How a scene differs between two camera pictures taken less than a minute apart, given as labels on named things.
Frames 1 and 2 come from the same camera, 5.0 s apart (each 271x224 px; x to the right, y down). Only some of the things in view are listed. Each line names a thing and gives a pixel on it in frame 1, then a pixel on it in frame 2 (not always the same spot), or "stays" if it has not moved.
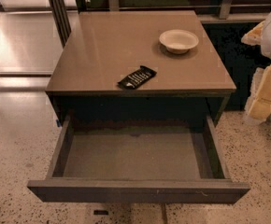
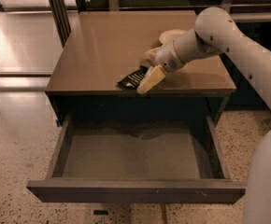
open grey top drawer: (138, 161) stays
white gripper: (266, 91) -> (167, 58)
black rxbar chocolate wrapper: (137, 77) stays
